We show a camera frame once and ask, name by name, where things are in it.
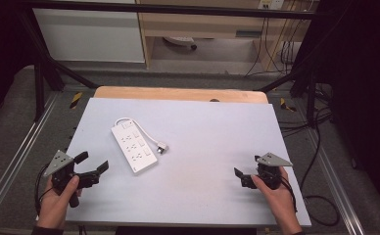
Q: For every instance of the white cabinet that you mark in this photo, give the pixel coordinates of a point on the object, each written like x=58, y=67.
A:
x=86, y=36

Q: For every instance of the white power strip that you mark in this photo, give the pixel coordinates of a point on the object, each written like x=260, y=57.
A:
x=134, y=148

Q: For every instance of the white wall outlet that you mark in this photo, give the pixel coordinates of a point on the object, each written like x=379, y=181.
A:
x=271, y=4

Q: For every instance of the wooden table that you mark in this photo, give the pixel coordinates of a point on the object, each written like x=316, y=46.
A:
x=178, y=94

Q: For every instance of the aluminium floor rail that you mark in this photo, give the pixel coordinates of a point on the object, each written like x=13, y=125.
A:
x=18, y=153
x=338, y=182

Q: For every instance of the wooden desk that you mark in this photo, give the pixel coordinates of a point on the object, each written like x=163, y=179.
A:
x=207, y=26

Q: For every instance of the white plug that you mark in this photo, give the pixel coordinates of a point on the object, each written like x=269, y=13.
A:
x=162, y=148

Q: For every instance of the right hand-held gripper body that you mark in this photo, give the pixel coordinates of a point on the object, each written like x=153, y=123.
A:
x=270, y=173

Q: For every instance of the grey power strip under desk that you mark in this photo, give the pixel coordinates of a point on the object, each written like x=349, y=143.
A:
x=180, y=40

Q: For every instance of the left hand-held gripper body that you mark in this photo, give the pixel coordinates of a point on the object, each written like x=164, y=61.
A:
x=60, y=161

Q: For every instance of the person's right hand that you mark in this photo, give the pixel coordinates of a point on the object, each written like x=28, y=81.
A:
x=281, y=202

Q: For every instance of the person's left hand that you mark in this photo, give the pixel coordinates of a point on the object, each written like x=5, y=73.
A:
x=52, y=209

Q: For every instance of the black metal frame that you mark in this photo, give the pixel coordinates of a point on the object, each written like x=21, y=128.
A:
x=165, y=9

